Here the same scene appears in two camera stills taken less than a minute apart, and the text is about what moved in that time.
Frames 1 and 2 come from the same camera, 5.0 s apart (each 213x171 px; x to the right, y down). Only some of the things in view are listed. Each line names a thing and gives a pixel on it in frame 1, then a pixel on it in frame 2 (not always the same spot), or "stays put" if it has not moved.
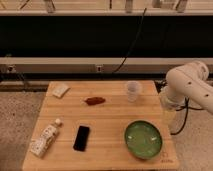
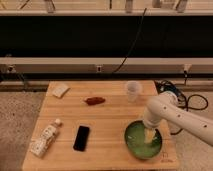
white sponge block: x=59 y=89 stays put
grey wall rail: x=94 y=64 stays put
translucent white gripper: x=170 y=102 -> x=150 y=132
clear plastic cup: x=132 y=90 stays put
